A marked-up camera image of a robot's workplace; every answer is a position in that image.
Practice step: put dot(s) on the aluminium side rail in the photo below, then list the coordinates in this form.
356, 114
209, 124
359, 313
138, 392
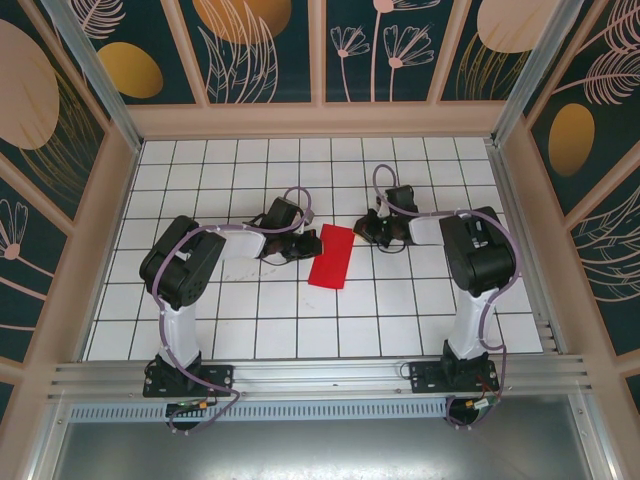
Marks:
525, 250

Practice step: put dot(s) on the long aluminium mounting rail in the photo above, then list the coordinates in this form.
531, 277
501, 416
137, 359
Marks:
320, 372

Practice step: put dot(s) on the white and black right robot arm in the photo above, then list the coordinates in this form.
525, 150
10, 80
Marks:
480, 260

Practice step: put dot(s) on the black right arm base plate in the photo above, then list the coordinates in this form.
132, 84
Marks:
425, 377

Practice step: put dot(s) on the grey metal sheet panel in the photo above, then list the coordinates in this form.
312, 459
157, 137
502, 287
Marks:
320, 450

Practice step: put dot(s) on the small controller circuit board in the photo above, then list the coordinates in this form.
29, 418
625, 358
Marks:
187, 406
485, 403

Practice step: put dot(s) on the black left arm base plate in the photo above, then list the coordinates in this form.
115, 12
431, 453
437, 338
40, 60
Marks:
220, 380

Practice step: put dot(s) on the red cloth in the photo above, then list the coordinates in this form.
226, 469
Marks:
330, 260

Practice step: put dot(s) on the aluminium frame post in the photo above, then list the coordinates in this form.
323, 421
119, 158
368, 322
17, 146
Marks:
540, 65
95, 70

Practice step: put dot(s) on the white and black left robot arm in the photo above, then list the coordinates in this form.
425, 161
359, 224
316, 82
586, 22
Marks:
177, 260

